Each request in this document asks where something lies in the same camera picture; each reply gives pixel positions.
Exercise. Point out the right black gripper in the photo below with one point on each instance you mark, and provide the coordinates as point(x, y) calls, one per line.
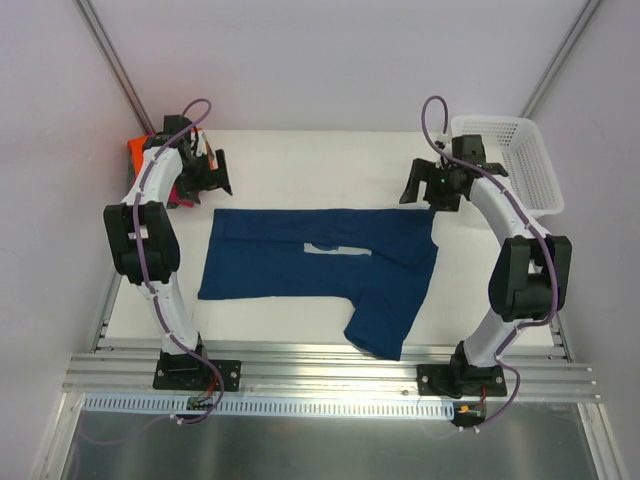
point(430, 182)

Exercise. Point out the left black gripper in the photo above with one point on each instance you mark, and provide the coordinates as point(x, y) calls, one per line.
point(204, 176)

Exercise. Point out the blue t-shirt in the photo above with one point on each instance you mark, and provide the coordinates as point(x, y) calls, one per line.
point(380, 260)

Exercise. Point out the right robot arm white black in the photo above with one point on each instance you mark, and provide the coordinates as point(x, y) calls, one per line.
point(529, 281)

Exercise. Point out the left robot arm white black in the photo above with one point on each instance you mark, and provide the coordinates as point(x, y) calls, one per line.
point(174, 165)

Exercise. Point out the pink folded t-shirt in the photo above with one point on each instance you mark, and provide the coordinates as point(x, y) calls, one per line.
point(174, 201)

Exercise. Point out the orange folded t-shirt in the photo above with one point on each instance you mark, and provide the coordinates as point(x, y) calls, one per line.
point(135, 147)

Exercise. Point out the white plastic basket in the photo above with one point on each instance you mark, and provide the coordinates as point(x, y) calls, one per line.
point(518, 145)

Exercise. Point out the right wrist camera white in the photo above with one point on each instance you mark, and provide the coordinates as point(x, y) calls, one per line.
point(443, 141)

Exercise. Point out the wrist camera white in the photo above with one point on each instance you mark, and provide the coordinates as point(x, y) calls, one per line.
point(443, 141)
point(203, 149)

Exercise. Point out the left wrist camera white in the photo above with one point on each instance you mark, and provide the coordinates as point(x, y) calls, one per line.
point(203, 149)

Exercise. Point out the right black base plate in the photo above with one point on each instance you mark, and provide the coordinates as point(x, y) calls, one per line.
point(452, 382)

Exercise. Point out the white slotted cable duct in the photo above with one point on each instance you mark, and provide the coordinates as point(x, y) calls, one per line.
point(269, 406)

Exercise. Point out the aluminium mounting rail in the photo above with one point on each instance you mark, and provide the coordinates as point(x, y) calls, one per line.
point(545, 374)

